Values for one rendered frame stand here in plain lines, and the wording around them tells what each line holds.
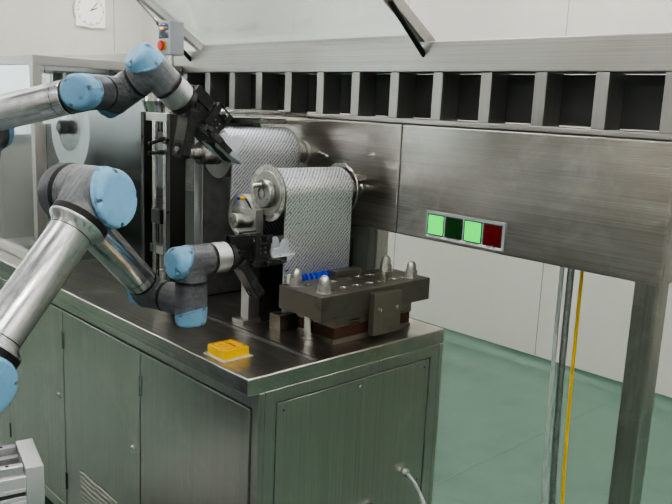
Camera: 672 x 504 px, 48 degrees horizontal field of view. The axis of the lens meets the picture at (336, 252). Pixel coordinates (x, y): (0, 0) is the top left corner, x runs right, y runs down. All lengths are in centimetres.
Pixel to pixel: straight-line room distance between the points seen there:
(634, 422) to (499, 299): 290
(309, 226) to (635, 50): 89
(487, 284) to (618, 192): 317
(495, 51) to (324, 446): 103
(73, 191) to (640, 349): 131
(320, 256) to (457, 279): 299
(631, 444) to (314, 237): 94
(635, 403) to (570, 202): 52
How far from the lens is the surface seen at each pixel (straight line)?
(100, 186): 150
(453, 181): 197
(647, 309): 191
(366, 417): 195
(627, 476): 205
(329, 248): 207
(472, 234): 194
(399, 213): 210
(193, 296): 179
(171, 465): 208
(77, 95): 167
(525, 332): 475
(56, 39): 768
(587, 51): 179
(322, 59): 233
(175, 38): 242
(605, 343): 449
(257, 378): 167
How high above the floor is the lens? 148
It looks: 11 degrees down
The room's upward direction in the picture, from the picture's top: 3 degrees clockwise
